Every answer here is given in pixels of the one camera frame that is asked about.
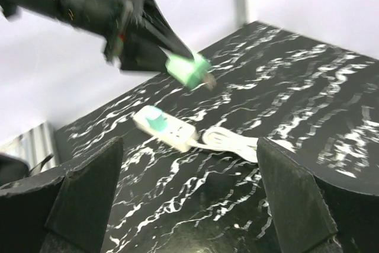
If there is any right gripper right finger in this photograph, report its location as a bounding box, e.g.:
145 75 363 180
256 137 378 252

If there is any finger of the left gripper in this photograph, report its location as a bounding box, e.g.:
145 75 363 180
120 0 194 73

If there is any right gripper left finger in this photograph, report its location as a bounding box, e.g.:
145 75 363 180
1 137 123 252

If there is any green plug adapter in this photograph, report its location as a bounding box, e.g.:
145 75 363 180
165 53 217 90

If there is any teal charger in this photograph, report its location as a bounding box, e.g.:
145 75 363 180
144 105 167 132

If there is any white power strip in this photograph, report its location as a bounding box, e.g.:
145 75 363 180
132 105 198 153

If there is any black marbled mat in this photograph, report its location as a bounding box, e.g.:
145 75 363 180
56 22 378 252

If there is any white coiled cord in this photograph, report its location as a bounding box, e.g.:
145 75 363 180
189 126 260 164

